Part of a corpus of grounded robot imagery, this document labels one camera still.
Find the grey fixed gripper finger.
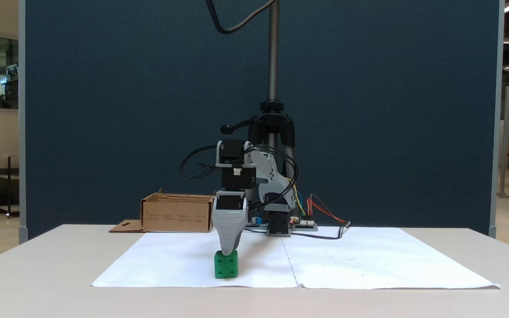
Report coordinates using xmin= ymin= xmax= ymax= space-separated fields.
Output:
xmin=212 ymin=211 xmax=248 ymax=256

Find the green die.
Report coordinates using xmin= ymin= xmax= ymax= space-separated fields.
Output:
xmin=214 ymin=250 xmax=239 ymax=279

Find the brown cardboard box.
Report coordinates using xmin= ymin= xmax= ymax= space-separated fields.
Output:
xmin=109 ymin=189 xmax=217 ymax=233

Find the white paper sheet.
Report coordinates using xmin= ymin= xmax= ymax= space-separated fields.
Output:
xmin=283 ymin=227 xmax=501 ymax=290
xmin=91 ymin=231 xmax=299 ymax=288

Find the motor driver circuit board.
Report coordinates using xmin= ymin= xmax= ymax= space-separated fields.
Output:
xmin=291 ymin=217 xmax=319 ymax=231

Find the blue partition panel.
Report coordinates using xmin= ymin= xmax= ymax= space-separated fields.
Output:
xmin=19 ymin=0 xmax=505 ymax=242

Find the framed window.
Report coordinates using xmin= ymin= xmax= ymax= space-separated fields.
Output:
xmin=0 ymin=30 xmax=19 ymax=114

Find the black servo cable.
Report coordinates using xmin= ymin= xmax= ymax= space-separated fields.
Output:
xmin=179 ymin=145 xmax=220 ymax=181
xmin=243 ymin=145 xmax=299 ymax=209

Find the yellow jumper wire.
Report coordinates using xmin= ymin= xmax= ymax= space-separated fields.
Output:
xmin=293 ymin=183 xmax=307 ymax=217

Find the black cable with orange end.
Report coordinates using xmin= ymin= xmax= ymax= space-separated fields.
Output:
xmin=290 ymin=221 xmax=351 ymax=240

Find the red orange wire bundle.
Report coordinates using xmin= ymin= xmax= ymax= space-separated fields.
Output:
xmin=307 ymin=193 xmax=347 ymax=224

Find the black camera stand with pole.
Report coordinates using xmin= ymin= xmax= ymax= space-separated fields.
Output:
xmin=220 ymin=0 xmax=296 ymax=195

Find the black camera cable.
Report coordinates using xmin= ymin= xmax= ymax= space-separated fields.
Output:
xmin=206 ymin=0 xmax=277 ymax=35

